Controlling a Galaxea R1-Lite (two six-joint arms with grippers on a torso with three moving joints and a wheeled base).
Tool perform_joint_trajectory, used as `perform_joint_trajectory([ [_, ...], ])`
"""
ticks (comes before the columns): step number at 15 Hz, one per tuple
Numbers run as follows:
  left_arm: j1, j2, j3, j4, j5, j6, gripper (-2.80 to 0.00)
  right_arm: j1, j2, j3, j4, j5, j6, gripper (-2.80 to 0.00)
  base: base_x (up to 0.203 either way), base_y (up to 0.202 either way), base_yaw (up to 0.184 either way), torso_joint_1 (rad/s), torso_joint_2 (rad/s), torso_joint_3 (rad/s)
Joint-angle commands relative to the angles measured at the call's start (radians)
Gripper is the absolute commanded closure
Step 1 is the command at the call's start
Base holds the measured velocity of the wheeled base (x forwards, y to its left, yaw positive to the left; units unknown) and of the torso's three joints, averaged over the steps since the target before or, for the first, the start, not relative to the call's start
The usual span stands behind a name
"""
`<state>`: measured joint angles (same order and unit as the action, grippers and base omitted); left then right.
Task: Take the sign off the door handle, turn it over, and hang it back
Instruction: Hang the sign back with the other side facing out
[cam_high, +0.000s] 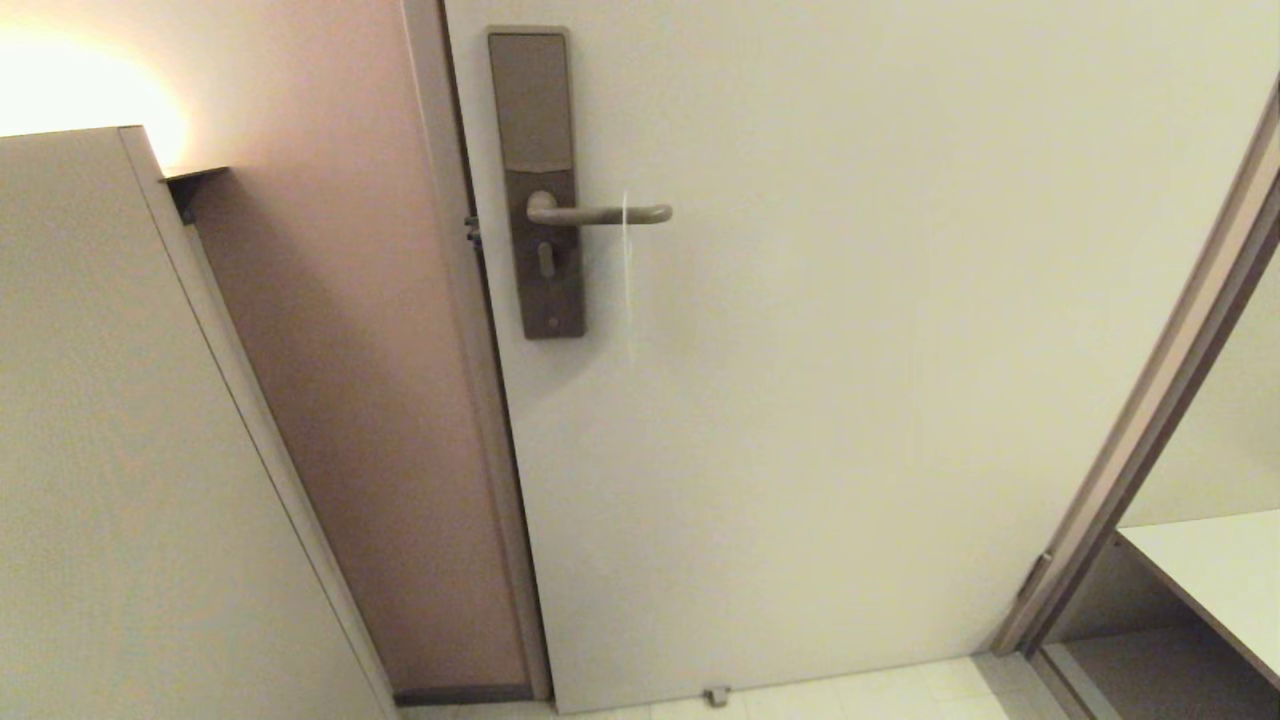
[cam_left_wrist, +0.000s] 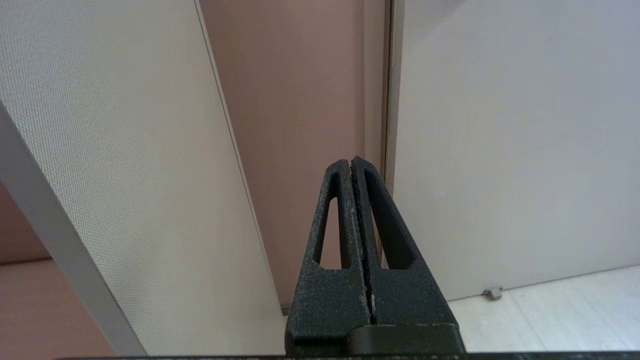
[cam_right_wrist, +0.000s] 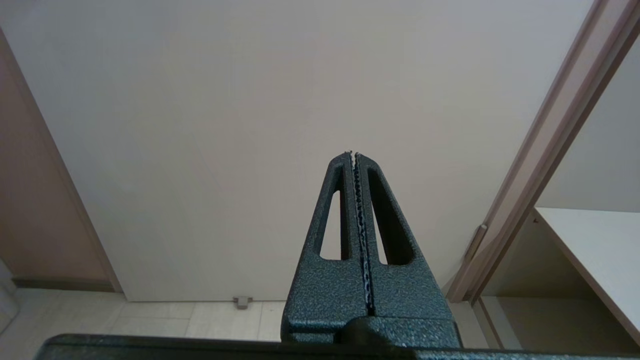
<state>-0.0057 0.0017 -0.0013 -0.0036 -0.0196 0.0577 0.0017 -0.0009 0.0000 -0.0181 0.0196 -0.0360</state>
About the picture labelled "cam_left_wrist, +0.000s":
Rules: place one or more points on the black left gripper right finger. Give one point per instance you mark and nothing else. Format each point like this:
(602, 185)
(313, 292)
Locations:
(405, 295)

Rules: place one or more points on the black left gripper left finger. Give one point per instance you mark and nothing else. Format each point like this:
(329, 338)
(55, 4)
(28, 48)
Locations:
(325, 300)

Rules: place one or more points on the small metal floor doorstop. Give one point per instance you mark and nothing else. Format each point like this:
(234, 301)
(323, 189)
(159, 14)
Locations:
(493, 293)

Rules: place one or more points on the beige cabinet panel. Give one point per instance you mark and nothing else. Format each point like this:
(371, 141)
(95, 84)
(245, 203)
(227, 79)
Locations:
(125, 175)

